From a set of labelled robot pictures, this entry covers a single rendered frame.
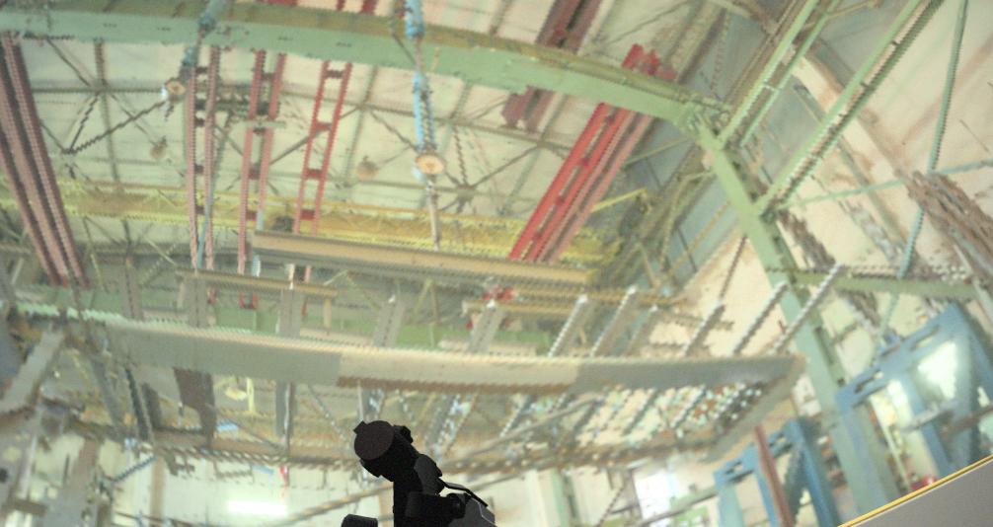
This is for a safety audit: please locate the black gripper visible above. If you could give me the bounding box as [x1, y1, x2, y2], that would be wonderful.
[341, 485, 440, 527]

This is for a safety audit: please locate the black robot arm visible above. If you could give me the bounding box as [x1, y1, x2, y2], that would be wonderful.
[353, 420, 498, 527]

